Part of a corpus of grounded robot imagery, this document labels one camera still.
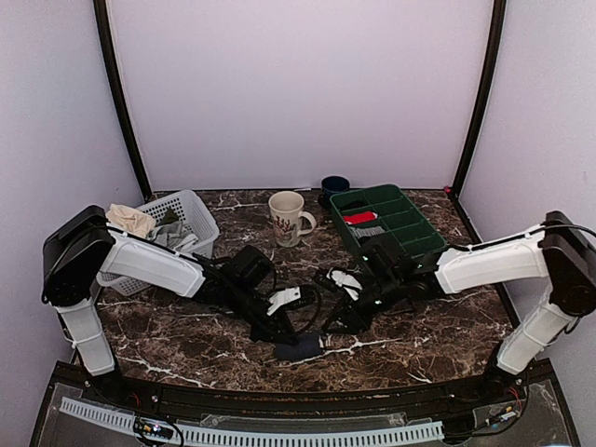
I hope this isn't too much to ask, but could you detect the white slotted cable duct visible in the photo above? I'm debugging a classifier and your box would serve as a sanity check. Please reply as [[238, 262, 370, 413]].
[[59, 397, 444, 446]]

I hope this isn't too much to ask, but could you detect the navy underwear white waistband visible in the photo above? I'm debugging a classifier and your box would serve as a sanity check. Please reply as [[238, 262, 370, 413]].
[[274, 332, 323, 362]]

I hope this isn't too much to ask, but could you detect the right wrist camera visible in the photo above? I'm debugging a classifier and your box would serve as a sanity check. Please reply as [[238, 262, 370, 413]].
[[359, 234, 413, 278]]

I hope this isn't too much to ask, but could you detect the red rolled sock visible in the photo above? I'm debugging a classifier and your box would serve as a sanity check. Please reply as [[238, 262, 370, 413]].
[[343, 210, 378, 226]]

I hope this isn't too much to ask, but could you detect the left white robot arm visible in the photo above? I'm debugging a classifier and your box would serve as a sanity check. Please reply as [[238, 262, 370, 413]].
[[41, 205, 298, 406]]

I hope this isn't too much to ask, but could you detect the black frame post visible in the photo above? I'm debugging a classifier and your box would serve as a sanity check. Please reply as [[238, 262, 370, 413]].
[[92, 0, 153, 203], [450, 0, 507, 201]]

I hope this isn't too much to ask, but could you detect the cream cloth in basket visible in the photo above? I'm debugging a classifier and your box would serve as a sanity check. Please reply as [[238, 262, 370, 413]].
[[106, 204, 156, 238]]

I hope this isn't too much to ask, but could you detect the black front rail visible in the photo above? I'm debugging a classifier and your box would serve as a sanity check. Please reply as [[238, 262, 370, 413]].
[[157, 385, 454, 415]]

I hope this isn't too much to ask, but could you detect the left black frame post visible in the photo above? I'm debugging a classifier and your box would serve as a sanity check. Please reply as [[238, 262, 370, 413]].
[[92, 0, 153, 203]]

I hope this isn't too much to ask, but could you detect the white plastic laundry basket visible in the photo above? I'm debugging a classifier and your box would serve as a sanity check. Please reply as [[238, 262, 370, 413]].
[[96, 190, 220, 297]]

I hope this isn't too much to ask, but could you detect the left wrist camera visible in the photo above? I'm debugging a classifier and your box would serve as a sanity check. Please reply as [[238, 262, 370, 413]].
[[232, 245, 275, 288]]

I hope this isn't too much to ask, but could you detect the cream floral mug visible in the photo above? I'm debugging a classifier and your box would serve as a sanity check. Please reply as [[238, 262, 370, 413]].
[[268, 191, 318, 248]]

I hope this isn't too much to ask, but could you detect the green divided organizer tray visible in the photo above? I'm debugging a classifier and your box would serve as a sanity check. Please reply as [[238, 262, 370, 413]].
[[331, 184, 446, 258]]

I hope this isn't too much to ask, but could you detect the olive green garment in basket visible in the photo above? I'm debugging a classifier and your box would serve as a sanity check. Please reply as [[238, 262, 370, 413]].
[[159, 208, 180, 226]]

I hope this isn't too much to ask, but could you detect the grey garment in basket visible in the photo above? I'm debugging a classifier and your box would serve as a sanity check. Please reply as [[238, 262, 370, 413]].
[[147, 221, 200, 253]]

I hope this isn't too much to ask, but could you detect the dark blue mug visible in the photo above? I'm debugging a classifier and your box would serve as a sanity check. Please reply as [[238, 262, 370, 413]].
[[318, 176, 350, 210]]

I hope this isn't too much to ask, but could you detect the right black frame post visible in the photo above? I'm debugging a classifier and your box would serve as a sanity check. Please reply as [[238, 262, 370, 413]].
[[450, 0, 507, 201]]

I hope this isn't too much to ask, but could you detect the grey patterned rolled sock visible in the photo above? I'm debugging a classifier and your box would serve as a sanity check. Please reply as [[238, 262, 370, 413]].
[[349, 225, 386, 239]]

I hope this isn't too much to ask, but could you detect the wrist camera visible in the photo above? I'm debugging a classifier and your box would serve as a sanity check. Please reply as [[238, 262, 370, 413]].
[[359, 234, 413, 278], [232, 245, 275, 288]]

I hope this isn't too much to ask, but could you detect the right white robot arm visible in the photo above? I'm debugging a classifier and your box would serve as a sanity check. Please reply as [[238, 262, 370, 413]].
[[319, 211, 595, 404]]

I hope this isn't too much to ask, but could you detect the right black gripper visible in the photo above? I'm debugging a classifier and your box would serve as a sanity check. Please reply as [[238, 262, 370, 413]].
[[321, 273, 404, 335]]

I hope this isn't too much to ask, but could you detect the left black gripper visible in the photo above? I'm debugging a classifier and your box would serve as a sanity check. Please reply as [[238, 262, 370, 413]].
[[226, 283, 298, 346]]

